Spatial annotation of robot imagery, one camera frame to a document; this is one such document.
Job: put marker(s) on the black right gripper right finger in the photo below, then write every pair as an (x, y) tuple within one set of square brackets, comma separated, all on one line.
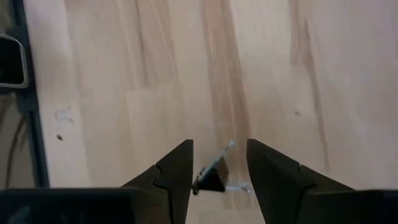
[(273, 177)]

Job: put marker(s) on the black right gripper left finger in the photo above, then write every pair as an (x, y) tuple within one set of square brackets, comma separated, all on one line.
[(174, 174)]

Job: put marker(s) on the black binder clip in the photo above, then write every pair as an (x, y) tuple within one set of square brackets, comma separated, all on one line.
[(213, 180)]

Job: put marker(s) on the grey rectangular metal tube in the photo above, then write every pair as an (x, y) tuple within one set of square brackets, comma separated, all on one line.
[(12, 62)]

